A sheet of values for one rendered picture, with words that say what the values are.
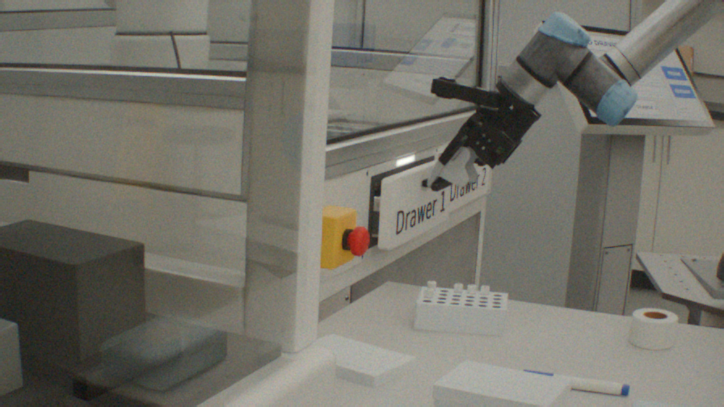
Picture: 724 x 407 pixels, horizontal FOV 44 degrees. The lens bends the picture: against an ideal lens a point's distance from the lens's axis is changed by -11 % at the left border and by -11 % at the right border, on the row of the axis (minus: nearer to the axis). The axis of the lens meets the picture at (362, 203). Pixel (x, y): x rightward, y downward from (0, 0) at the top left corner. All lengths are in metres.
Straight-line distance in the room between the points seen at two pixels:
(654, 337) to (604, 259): 1.27
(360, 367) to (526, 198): 2.16
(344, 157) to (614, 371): 0.50
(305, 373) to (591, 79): 0.87
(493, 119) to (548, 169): 1.67
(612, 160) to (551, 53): 1.05
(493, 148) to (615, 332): 0.37
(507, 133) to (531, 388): 0.63
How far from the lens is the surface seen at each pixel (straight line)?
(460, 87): 1.55
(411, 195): 1.56
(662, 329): 1.32
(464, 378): 1.02
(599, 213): 2.54
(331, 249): 1.29
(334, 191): 1.37
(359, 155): 1.45
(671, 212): 4.47
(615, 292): 2.64
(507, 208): 3.27
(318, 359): 0.79
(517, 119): 1.54
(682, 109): 2.59
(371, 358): 1.16
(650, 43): 1.64
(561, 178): 3.20
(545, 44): 1.50
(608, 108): 1.51
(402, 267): 1.72
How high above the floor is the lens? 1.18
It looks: 11 degrees down
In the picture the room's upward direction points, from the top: 3 degrees clockwise
